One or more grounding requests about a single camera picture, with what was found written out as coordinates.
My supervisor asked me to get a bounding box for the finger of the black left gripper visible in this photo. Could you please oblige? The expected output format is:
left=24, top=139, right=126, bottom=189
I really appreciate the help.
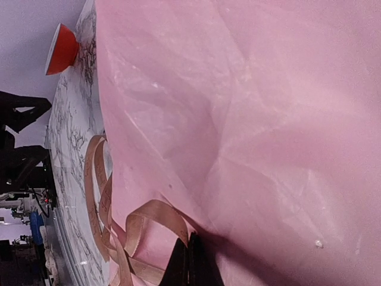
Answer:
left=1, top=145, right=49, bottom=185
left=1, top=91, right=52, bottom=133

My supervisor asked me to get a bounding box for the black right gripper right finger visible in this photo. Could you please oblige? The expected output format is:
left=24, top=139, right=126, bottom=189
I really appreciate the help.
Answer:
left=188, top=232, right=224, bottom=286

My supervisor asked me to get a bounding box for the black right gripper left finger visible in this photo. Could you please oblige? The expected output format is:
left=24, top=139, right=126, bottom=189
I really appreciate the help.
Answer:
left=159, top=238, right=189, bottom=286

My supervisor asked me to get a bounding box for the beige raffia ribbon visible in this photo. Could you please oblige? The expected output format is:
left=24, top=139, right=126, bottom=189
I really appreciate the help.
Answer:
left=84, top=135, right=189, bottom=285

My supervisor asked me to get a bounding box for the pink wrapping paper sheet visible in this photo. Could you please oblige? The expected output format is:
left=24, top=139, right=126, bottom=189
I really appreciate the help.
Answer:
left=96, top=1, right=380, bottom=285

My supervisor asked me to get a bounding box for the white bowl with red outside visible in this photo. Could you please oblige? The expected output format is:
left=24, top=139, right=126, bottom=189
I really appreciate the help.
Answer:
left=45, top=23, right=80, bottom=76

